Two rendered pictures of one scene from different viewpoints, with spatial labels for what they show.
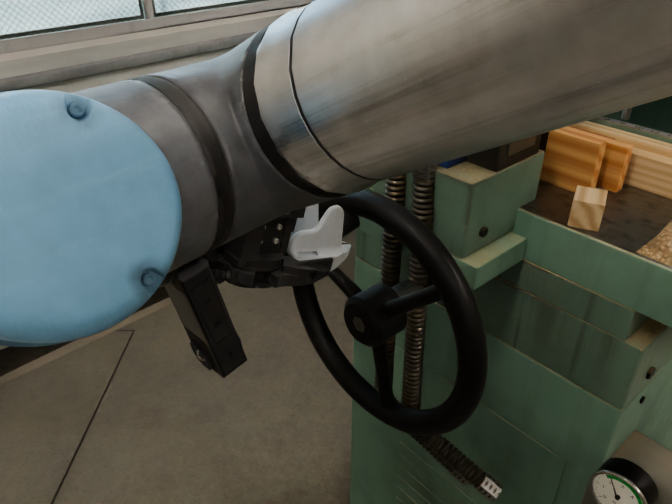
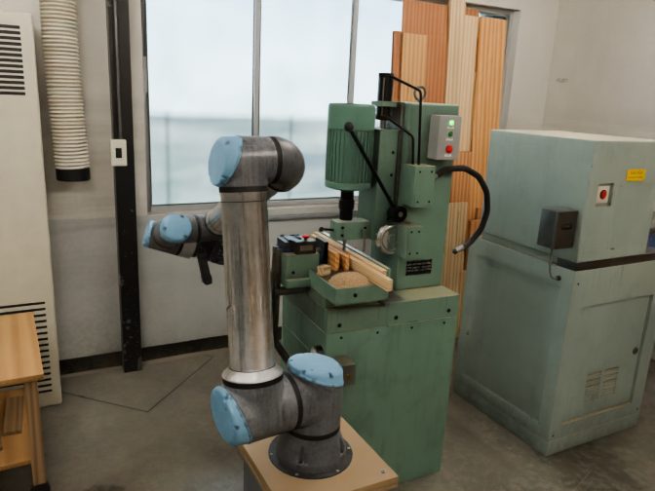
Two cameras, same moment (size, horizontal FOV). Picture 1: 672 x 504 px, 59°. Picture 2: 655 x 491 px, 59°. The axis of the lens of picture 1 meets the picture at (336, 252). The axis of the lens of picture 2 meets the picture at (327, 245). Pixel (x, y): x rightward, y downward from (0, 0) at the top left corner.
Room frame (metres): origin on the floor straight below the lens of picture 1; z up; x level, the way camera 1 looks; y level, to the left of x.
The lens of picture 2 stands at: (-1.36, -0.83, 1.53)
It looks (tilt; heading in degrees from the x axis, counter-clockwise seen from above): 15 degrees down; 16
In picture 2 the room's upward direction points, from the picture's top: 3 degrees clockwise
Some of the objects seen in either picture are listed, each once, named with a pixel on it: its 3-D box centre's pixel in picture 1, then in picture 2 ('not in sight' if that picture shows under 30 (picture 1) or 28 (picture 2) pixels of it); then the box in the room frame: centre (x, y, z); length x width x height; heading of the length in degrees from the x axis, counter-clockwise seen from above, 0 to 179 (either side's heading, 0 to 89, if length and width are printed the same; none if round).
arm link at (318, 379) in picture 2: not in sight; (311, 391); (-0.04, -0.43, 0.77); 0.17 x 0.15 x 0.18; 140
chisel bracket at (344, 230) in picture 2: not in sight; (349, 231); (0.75, -0.31, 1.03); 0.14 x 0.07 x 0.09; 131
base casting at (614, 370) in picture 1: (580, 223); (367, 294); (0.82, -0.39, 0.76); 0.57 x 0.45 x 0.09; 131
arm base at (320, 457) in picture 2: not in sight; (311, 435); (-0.04, -0.43, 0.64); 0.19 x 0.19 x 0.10
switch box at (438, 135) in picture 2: not in sight; (444, 136); (0.85, -0.63, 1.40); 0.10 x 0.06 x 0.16; 131
